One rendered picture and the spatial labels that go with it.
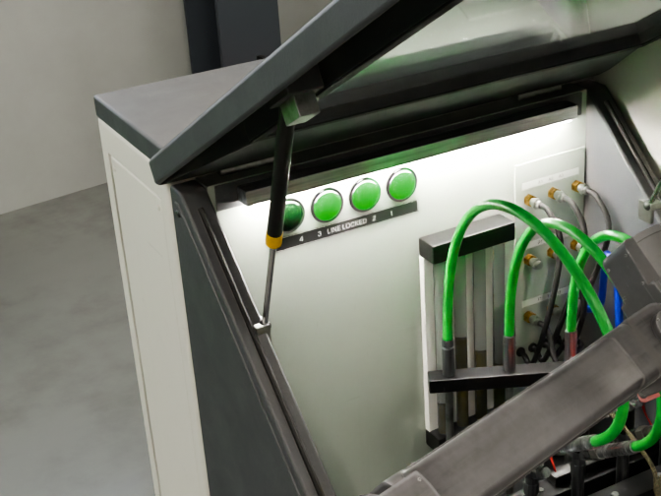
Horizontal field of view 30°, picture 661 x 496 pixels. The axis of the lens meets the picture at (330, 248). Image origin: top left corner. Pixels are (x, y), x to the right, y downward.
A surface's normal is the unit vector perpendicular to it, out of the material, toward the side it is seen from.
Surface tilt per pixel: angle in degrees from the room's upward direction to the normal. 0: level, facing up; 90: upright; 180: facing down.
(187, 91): 0
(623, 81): 90
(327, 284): 90
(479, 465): 43
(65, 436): 0
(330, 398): 90
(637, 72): 90
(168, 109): 0
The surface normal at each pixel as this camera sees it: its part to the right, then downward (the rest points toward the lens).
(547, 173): 0.48, 0.35
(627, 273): -0.80, 0.16
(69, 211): -0.07, -0.90
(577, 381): 0.39, -0.57
